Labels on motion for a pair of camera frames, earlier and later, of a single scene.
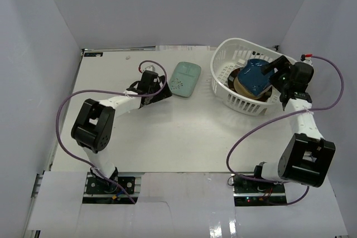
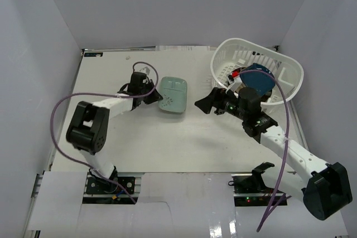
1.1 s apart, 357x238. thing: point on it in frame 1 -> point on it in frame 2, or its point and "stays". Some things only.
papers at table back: (182, 48) stays
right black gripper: (279, 62) -> (215, 99)
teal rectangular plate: (184, 78) -> (173, 90)
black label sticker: (92, 54) stays
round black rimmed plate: (264, 97) stays
